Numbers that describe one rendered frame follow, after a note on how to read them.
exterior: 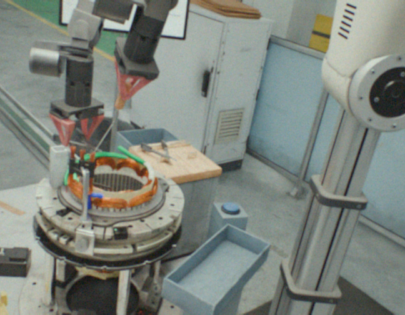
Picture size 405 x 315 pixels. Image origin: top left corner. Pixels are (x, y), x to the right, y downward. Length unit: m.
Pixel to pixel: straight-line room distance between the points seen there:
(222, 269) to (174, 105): 2.69
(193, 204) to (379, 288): 1.83
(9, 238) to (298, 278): 0.81
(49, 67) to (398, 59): 0.67
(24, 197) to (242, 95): 2.19
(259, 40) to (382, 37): 2.59
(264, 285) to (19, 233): 1.54
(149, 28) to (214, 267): 0.49
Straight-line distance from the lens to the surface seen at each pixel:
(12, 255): 1.29
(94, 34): 1.01
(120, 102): 0.95
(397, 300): 2.92
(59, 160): 1.02
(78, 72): 1.02
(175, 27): 2.03
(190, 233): 1.36
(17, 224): 1.51
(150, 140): 1.51
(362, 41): 0.89
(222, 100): 3.35
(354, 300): 2.75
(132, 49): 0.86
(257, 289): 2.60
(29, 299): 1.22
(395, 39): 0.88
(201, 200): 1.32
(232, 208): 1.16
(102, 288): 1.27
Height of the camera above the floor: 1.62
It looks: 24 degrees down
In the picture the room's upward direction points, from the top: 10 degrees clockwise
